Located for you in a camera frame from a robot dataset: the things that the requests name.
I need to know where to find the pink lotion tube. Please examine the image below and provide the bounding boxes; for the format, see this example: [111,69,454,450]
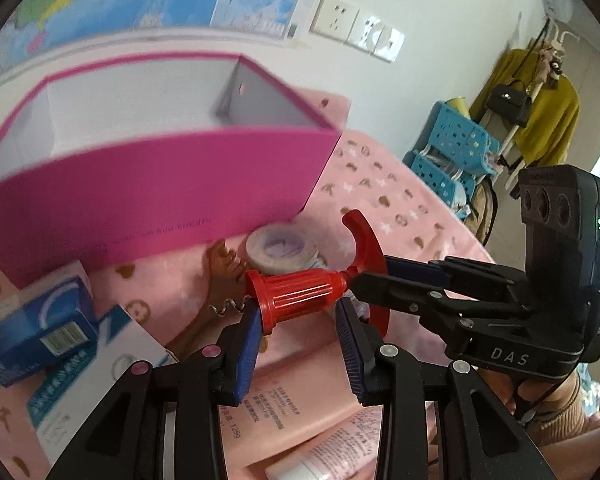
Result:
[218,309,366,470]

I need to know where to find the brown wooden comb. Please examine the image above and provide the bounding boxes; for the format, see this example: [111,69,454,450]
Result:
[166,240,250,361]

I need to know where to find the red corkscrew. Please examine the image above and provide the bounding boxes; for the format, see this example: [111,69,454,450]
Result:
[223,209,388,335]

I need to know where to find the blue medicine box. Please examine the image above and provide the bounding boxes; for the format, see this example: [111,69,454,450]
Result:
[0,278,98,387]

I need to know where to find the small pink white tube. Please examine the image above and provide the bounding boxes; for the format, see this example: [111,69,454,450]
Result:
[265,406,382,480]

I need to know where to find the right hand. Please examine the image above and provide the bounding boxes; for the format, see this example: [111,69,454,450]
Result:
[478,370,585,446]

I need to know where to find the blue plastic basket rack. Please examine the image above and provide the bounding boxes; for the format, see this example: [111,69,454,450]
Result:
[403,102,500,220]

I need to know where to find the white tape roll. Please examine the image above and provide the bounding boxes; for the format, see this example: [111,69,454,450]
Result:
[245,223,325,275]

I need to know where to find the white teal carton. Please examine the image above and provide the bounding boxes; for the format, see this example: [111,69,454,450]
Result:
[27,306,175,464]

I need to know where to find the yellow sweater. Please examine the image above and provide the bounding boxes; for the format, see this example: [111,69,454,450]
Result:
[469,49,580,166]

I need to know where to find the black handbag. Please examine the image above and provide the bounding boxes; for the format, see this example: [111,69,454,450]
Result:
[486,79,532,128]

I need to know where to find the pink cardboard box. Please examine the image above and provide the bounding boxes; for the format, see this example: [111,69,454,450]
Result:
[0,52,340,287]

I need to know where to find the white coat rack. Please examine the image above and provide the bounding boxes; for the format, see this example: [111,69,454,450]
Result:
[480,22,569,171]

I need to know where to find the black tracking camera right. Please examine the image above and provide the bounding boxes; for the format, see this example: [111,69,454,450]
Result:
[518,165,600,340]

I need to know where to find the white wall socket panel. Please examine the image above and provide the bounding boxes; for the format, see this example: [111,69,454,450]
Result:
[310,0,405,63]

